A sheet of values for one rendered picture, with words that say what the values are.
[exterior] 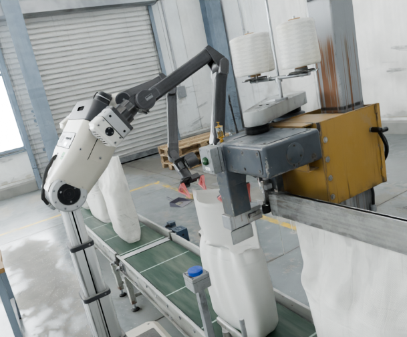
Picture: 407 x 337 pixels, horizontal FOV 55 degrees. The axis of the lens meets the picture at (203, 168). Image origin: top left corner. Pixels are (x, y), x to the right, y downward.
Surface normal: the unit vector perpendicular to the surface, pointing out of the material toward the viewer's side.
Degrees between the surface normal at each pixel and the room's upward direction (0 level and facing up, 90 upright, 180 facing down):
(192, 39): 90
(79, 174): 115
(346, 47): 90
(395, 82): 90
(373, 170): 90
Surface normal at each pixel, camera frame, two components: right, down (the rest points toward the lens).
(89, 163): 0.21, 0.59
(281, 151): 0.51, 0.10
